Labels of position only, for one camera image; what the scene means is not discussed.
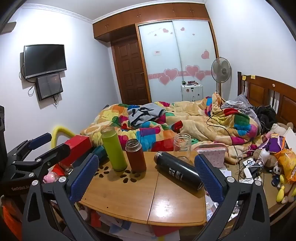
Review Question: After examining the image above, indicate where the grey patterned pillow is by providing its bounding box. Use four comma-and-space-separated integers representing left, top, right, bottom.
221, 92, 262, 127

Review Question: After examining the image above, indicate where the white suitcase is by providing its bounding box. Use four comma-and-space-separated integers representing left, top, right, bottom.
181, 84, 203, 102

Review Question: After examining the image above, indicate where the white power strip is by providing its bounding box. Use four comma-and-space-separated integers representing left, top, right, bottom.
240, 159, 264, 179

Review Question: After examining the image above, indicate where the grey printed garment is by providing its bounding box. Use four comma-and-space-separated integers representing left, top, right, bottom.
127, 103, 167, 127

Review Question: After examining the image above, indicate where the wooden bed headboard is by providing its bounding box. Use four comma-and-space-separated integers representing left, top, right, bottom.
237, 71, 296, 131

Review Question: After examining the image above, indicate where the small black monitor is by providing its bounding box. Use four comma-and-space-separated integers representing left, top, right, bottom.
35, 72, 64, 101

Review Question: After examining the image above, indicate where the teal bottle cup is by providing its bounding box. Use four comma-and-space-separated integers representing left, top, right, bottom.
92, 145, 109, 166

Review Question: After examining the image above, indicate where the clear glass cup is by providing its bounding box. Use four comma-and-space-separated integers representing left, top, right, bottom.
173, 133, 192, 163

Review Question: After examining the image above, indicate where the pink dotted pouch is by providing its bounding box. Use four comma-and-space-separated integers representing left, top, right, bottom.
196, 147, 228, 169

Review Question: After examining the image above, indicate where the colourful patchwork blanket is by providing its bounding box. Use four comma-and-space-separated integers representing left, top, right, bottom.
80, 91, 264, 165

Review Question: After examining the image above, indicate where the black wall television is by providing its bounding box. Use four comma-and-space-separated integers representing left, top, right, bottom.
24, 44, 67, 79

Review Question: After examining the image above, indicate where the brown bottle cup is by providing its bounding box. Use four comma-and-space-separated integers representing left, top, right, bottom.
125, 138, 147, 173

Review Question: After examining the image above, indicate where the black bottle cup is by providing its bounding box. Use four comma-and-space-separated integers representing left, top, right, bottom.
154, 151, 204, 192

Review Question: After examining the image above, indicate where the orange snack bag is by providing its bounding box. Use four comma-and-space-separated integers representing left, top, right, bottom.
274, 148, 296, 184

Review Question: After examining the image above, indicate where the yellow plush toy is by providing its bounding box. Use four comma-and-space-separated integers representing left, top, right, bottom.
276, 174, 296, 204

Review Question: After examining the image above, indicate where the red long box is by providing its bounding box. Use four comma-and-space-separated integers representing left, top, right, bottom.
58, 135, 94, 168

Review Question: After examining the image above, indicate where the white spray bottle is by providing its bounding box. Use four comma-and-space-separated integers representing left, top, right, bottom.
259, 148, 272, 163

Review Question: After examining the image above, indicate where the beige plush toy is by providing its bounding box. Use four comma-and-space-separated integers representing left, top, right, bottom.
270, 122, 295, 135

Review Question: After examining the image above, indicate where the brown wooden door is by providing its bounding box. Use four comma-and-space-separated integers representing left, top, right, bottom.
112, 38, 149, 105

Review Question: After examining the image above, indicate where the pink piggy toy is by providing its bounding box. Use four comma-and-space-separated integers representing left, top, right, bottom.
43, 174, 58, 184

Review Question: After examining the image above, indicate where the wooden folding table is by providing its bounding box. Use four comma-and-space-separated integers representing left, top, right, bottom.
79, 151, 207, 227

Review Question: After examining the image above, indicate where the black cable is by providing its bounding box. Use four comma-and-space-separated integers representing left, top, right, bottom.
206, 109, 234, 145

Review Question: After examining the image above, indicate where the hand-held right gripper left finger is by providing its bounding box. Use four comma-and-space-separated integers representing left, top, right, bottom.
22, 153, 100, 241

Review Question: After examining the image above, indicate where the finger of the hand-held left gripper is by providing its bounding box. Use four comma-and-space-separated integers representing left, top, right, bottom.
6, 133, 52, 163
11, 142, 72, 183

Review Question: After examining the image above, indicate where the yellow foam tube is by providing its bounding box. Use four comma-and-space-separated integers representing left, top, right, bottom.
51, 125, 75, 148

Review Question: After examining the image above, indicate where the standing electric fan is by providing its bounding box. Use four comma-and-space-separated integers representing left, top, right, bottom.
211, 57, 232, 97

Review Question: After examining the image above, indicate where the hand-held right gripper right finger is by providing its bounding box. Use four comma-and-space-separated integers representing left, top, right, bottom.
194, 153, 271, 241

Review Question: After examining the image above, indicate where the wooden wardrobe with heart stickers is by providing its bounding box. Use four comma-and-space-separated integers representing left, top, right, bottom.
92, 2, 220, 105

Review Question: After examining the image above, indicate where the green bottle cup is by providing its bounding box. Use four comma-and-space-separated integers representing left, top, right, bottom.
100, 127, 128, 172

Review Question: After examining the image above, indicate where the purple doll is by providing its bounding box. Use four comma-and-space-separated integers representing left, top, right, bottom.
261, 133, 287, 153

